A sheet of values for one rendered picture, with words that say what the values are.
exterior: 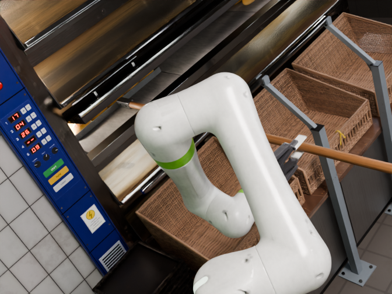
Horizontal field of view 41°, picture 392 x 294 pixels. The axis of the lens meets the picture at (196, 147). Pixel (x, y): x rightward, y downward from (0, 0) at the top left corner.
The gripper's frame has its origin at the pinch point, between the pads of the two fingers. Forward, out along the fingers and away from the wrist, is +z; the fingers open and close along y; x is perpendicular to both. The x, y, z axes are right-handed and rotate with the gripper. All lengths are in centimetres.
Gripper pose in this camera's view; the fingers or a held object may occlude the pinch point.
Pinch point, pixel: (298, 146)
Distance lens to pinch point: 173.4
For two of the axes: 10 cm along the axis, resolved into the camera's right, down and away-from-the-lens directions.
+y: 3.4, 7.6, 5.5
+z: 6.4, -6.2, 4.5
